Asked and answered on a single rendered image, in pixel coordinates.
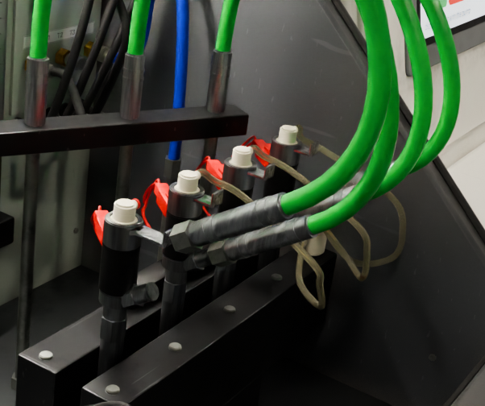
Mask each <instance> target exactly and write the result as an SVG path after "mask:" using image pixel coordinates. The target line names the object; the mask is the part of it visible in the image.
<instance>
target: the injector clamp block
mask: <svg viewBox="0 0 485 406"><path fill-rule="evenodd" d="M279 254H280V248H279V251H278V256H277V259H276V260H275V261H273V262H272V263H270V264H268V265H267V266H266V267H264V268H263V269H261V270H260V271H258V272H256V270H257V265H258V259H259V255H255V256H251V257H249V258H246V259H239V260H237V265H236V270H235V274H234V284H233V288H232V289H231V290H229V291H228V292H226V293H224V294H223V295H221V296H220V297H218V298H217V299H216V300H214V301H212V302H211V296H212V290H213V279H214V273H215V266H214V265H210V266H208V267H205V269H204V270H202V271H197V272H195V273H193V274H192V275H190V276H188V277H187V278H188V279H187V286H186V292H185V299H184V308H183V315H182V322H181V323H179V324H178V325H176V326H174V327H173V328H171V329H170V330H168V331H167V332H165V333H163V334H162V335H160V336H159V337H158V335H159V328H160V315H161V308H162V297H163V293H162V292H161V293H160V294H159V297H158V299H157V300H154V301H151V302H147V303H145V304H144V306H143V307H140V308H137V309H127V321H126V335H125V337H124V346H123V354H122V361H121V362H120V363H118V364H117V365H115V366H114V367H112V368H110V369H109V370H108V371H106V372H104V373H103V374H101V375H99V376H98V377H97V368H98V359H99V350H100V341H101V339H100V331H101V322H102V314H103V306H102V307H100V308H98V309H96V310H94V311H92V312H91V313H89V314H88V315H86V316H84V317H82V318H81V319H79V320H77V321H75V322H73V323H72V324H71V325H68V326H66V327H65V328H63V329H61V330H60V331H58V332H56V333H54V334H53V335H51V336H49V337H48V338H45V339H44V340H43V341H41V342H38V343H37V344H35V345H33V346H32V347H30V348H28V349H26V350H25V351H23V352H21V353H20V354H19V355H18V367H17V383H16V399H15V406H85V405H91V404H98V403H101V402H106V401H122V402H125V403H127V404H129V405H132V406H258V402H259V393H260V388H261V383H262V378H263V372H265V371H266V370H267V369H268V368H269V367H270V366H271V365H273V364H274V363H275V362H277V361H278V360H279V359H280V358H282V357H283V356H284V355H285V354H287V353H288V352H289V351H290V350H291V349H292V348H293V347H294V346H296V345H297V344H298V343H300V342H301V341H302V340H303V339H305V338H306V337H307V336H309V335H310V334H311V333H312V332H313V331H314V330H315V329H317V328H318V327H319V326H320V325H322V324H323V323H324V320H325V313H326V309H327V304H328V300H329V296H330V288H331V284H332V279H333V275H334V268H335V263H336V258H337V253H335V252H332V251H329V250H326V249H325V251H324V253H323V254H321V255H317V256H312V255H311V256H312V257H313V258H314V260H315V261H316V262H317V263H318V265H319V266H320V267H321V269H322V271H323V273H324V282H323V287H324V292H325V308H324V309H322V310H319V309H316V308H315V307H314V306H312V305H311V304H310V303H309V302H308V301H307V300H306V299H305V297H304V296H303V295H302V293H301V291H300V289H299V288H298V286H297V284H296V277H295V275H296V261H297V256H298V253H297V252H296V251H295V250H294V249H291V250H290V251H289V252H287V253H286V254H284V255H282V256H280V257H279ZM302 277H303V281H304V284H305V287H306V288H307V289H308V291H309V292H310V293H311V294H312V295H313V296H314V297H315V298H316V299H317V300H318V297H317V288H316V279H317V275H316V273H315V271H314V270H313V269H312V268H311V267H310V266H309V264H308V263H307V262H306V261H305V260H304V262H303V267H302ZM210 302H211V303H210Z"/></svg>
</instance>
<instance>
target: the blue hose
mask: <svg viewBox="0 0 485 406"><path fill-rule="evenodd" d="M154 4H155V0H151V5H150V10H149V15H148V19H147V30H146V37H145V44H144V48H145V47H146V44H147V40H148V36H149V32H150V28H151V20H152V15H153V10H154ZM188 54H189V0H176V68H175V83H174V96H173V109H175V108H185V95H186V83H187V69H188ZM181 144H182V141H175V142H170V146H169V152H168V158H169V159H170V160H179V159H180V150H181Z"/></svg>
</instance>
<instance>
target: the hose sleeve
mask: <svg viewBox="0 0 485 406"><path fill-rule="evenodd" d="M284 194H287V193H277V194H275V195H272V196H267V197H265V198H263V199H258V200H255V201H253V202H251V203H248V204H245V205H241V206H239V207H236V208H233V209H229V210H227V211H224V212H221V213H215V214H212V215H211V216H207V217H204V218H202V219H200V220H197V221H195V222H192V223H191V224H190V226H189V237H190V239H191V241H192V242H193V243H194V244H195V245H196V246H198V247H202V246H204V245H207V244H210V243H211V244H212V243H216V242H217V241H222V240H226V239H227V238H230V237H233V236H236V235H239V234H243V233H246V232H249V231H252V230H256V229H259V228H262V227H263V228H264V227H267V226H270V225H275V224H277V223H280V222H282V221H285V220H288V219H290V218H292V216H293V215H287V214H286V213H285V212H284V211H283V209H282V206H281V197H282V196H283V195H284Z"/></svg>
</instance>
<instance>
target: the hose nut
mask: <svg viewBox="0 0 485 406"><path fill-rule="evenodd" d="M192 222H195V221H192V220H188V221H186V222H182V223H179V224H176V225H174V226H173V228H172V232H171V233H170V235H169V238H170V239H171V242H172V245H173V247H174V249H175V251H178V252H180V253H184V254H188V253H191V252H194V251H198V250H201V249H202V247H203V246H196V245H195V244H194V243H193V242H192V241H191V239H190V237H189V226H190V224H191V223H192Z"/></svg>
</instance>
